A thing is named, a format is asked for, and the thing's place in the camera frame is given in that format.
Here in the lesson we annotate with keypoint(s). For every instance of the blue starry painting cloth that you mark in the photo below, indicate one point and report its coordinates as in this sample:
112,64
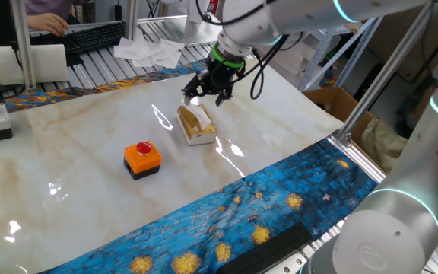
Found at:
280,190

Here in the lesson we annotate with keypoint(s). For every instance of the person's bare hand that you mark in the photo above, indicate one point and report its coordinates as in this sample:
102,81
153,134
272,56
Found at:
49,23

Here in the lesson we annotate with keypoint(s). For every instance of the black computer keyboard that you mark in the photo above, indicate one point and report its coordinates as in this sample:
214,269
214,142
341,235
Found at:
93,36

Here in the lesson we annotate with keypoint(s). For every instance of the colourful toy pile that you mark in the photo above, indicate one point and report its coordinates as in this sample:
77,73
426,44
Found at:
328,80

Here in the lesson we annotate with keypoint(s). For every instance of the gold tissue box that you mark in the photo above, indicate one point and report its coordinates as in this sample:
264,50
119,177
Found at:
198,135

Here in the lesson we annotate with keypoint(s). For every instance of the white paper napkin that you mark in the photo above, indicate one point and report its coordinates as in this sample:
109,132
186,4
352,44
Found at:
202,116

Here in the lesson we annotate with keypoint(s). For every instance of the grey equipment case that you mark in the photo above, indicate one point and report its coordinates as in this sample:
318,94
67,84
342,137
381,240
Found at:
413,110

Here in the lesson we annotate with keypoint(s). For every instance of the black power adapter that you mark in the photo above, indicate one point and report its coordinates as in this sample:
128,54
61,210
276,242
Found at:
118,12

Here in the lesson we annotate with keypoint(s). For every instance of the person's purple shirt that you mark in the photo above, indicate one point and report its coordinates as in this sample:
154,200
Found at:
48,4

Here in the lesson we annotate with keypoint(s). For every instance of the orange box with red button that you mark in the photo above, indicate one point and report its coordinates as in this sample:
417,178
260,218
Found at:
142,160

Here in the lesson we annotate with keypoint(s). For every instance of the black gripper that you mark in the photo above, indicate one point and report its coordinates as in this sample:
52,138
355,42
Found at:
219,78

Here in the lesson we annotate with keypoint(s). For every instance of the beige cloth bag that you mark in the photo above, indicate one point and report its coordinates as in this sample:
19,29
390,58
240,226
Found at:
382,144

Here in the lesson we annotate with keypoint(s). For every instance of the glossy marble pattern sheet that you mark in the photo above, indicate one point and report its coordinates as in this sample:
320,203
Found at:
70,133

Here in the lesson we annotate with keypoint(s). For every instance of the white metal shelf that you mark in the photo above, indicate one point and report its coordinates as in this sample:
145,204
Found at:
318,57

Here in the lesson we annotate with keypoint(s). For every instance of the brown wooden board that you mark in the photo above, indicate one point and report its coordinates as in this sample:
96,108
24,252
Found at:
401,34

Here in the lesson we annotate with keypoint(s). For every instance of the crumpled white tissue pile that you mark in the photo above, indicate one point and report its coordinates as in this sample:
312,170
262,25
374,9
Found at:
146,53

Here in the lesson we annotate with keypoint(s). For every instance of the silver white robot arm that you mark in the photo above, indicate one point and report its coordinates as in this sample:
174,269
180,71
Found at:
394,236

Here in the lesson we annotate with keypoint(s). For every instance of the aluminium frame post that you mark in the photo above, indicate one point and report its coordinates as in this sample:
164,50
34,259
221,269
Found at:
132,19
23,45
378,83

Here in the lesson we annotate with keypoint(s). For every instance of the black foam pad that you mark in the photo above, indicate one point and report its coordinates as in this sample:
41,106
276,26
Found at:
268,249

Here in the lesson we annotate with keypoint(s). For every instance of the brown cardboard box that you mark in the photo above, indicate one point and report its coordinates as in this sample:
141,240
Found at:
337,104

